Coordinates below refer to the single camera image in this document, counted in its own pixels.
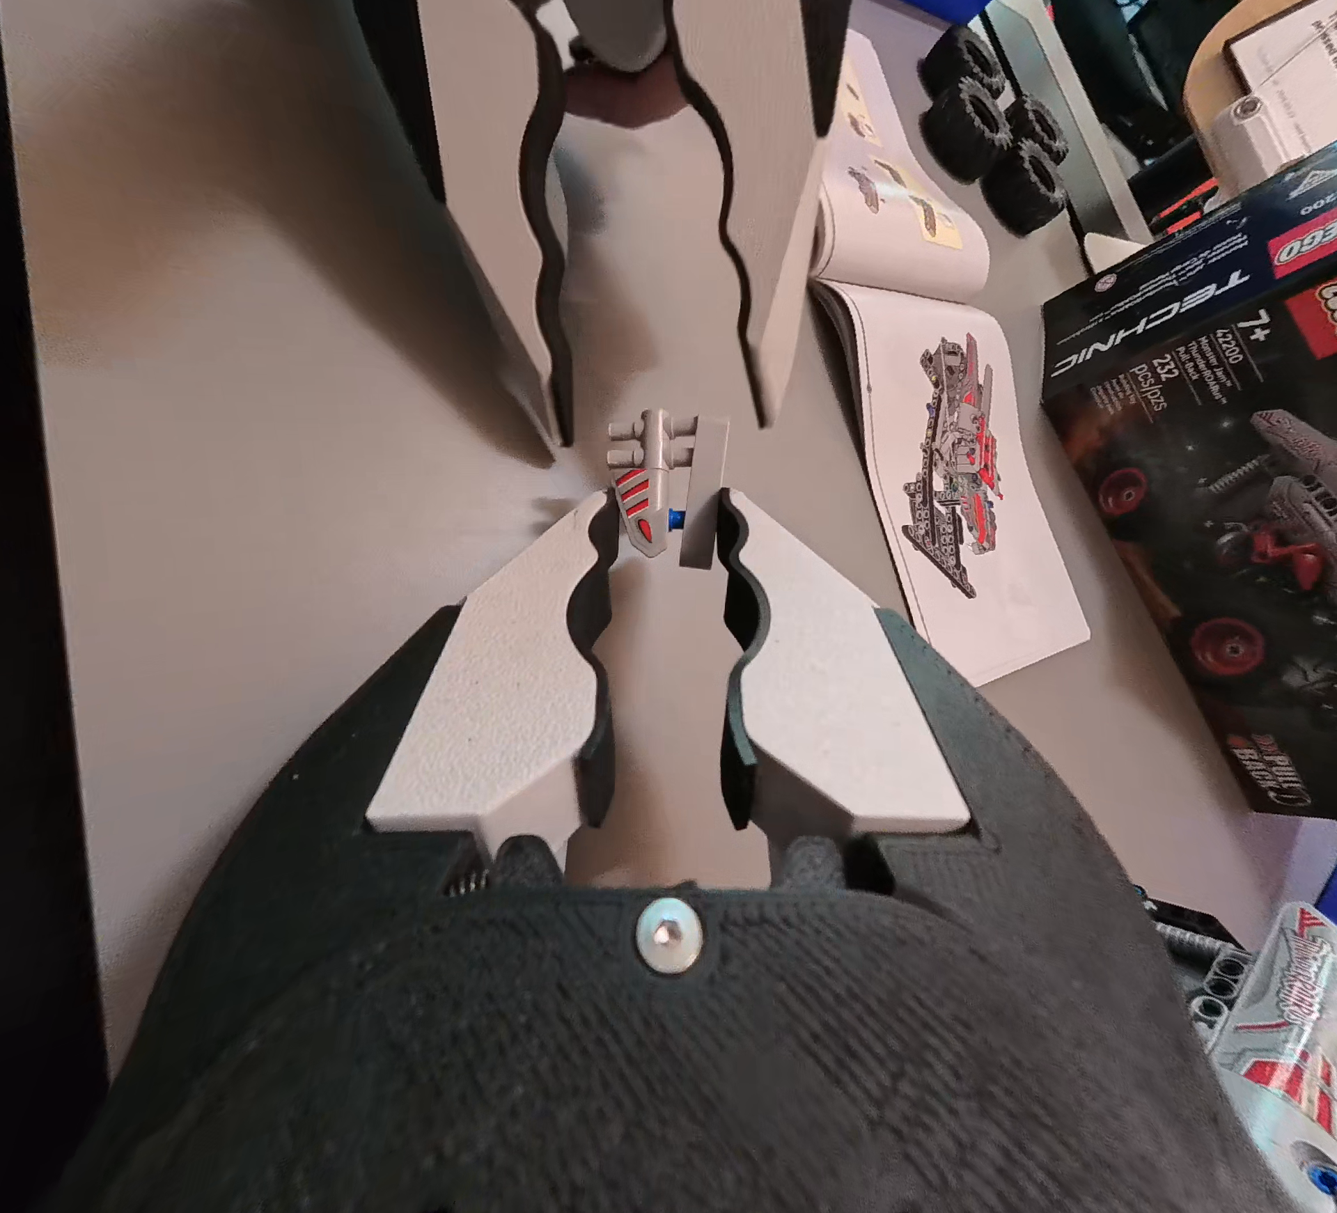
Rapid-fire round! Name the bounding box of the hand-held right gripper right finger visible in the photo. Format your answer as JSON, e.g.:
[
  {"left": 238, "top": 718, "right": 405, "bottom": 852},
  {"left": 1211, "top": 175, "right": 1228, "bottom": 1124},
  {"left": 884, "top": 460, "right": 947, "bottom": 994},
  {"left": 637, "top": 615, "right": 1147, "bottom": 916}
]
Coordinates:
[{"left": 717, "top": 487, "right": 976, "bottom": 835}]

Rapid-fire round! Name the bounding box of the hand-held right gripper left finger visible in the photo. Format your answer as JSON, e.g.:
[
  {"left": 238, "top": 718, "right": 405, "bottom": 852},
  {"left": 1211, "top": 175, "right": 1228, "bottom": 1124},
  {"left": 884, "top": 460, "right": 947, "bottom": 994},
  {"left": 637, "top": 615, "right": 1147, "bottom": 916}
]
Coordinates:
[{"left": 365, "top": 489, "right": 620, "bottom": 832}]

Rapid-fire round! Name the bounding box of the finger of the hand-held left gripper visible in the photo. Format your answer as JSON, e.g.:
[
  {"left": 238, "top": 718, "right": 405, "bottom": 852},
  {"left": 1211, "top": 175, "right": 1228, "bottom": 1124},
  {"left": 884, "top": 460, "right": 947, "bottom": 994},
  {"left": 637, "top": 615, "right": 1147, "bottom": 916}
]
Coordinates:
[
  {"left": 413, "top": 0, "right": 579, "bottom": 452},
  {"left": 664, "top": 0, "right": 838, "bottom": 431}
]

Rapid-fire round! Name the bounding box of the small grey red-striped brick assembly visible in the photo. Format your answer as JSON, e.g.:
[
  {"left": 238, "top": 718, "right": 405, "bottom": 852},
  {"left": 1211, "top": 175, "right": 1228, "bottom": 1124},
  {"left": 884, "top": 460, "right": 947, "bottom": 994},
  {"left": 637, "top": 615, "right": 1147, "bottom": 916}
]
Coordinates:
[{"left": 606, "top": 409, "right": 734, "bottom": 571}]

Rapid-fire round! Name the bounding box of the grey desk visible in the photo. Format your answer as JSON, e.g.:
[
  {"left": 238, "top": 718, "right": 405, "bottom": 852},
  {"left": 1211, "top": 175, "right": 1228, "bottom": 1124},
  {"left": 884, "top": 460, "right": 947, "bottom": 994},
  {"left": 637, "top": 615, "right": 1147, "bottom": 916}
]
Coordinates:
[{"left": 0, "top": 0, "right": 1337, "bottom": 1078}]

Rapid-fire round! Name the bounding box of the black knobby toy tyre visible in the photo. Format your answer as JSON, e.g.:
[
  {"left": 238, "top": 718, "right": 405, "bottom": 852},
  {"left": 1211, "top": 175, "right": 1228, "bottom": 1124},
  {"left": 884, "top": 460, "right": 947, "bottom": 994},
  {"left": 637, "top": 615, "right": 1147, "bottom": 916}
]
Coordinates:
[
  {"left": 921, "top": 80, "right": 1014, "bottom": 180},
  {"left": 981, "top": 139, "right": 1070, "bottom": 237},
  {"left": 1003, "top": 93, "right": 1070, "bottom": 163},
  {"left": 920, "top": 25, "right": 1007, "bottom": 98}
]

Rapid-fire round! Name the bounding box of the white instruction booklet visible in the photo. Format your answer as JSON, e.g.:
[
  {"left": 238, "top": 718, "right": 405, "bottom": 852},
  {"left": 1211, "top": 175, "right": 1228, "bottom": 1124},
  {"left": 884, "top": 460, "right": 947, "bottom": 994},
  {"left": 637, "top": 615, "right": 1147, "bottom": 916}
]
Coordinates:
[{"left": 809, "top": 27, "right": 1094, "bottom": 689}]

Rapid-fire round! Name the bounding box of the black office chair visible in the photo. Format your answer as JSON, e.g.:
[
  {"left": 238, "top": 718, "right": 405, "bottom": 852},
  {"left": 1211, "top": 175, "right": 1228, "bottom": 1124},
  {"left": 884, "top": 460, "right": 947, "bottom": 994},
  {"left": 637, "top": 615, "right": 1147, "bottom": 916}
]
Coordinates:
[{"left": 1049, "top": 0, "right": 1174, "bottom": 127}]

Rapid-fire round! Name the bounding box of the black toy set box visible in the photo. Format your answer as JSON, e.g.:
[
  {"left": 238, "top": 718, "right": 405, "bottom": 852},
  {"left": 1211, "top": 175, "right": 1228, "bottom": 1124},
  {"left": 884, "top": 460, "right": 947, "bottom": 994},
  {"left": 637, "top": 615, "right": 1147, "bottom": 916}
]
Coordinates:
[{"left": 1041, "top": 155, "right": 1337, "bottom": 818}]

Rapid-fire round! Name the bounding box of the round wooden table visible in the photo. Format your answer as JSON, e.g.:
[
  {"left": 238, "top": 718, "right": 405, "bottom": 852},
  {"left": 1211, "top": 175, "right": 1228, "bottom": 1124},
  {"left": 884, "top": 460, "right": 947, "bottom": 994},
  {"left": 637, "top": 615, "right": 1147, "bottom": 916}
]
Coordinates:
[{"left": 1184, "top": 0, "right": 1337, "bottom": 191}]

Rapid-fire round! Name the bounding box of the white paper sheet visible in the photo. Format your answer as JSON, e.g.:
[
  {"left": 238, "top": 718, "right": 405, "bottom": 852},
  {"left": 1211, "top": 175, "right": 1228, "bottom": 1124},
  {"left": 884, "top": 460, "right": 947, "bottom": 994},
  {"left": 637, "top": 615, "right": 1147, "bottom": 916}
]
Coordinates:
[{"left": 1225, "top": 0, "right": 1337, "bottom": 129}]

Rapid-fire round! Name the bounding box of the partly built toy brick truck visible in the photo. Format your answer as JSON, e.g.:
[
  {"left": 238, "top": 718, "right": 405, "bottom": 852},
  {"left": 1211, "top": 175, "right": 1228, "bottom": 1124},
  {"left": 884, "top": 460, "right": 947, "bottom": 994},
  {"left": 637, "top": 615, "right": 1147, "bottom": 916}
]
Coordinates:
[{"left": 1143, "top": 883, "right": 1337, "bottom": 1213}]

